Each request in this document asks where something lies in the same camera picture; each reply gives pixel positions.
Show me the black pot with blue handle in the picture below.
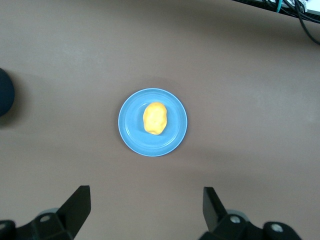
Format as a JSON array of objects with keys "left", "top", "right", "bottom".
[{"left": 0, "top": 67, "right": 15, "bottom": 117}]

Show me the black cable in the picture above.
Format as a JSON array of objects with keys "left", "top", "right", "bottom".
[{"left": 294, "top": 0, "right": 320, "bottom": 46}]

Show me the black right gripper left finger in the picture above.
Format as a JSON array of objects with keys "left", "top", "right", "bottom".
[{"left": 0, "top": 185, "right": 91, "bottom": 240}]

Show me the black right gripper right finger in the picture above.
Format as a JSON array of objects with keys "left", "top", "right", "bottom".
[{"left": 197, "top": 186, "right": 305, "bottom": 240}]

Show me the blue round plate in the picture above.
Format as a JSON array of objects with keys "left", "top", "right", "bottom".
[{"left": 117, "top": 87, "right": 188, "bottom": 158}]

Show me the yellow potato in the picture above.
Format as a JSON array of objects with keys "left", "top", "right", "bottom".
[{"left": 142, "top": 101, "right": 168, "bottom": 136}]

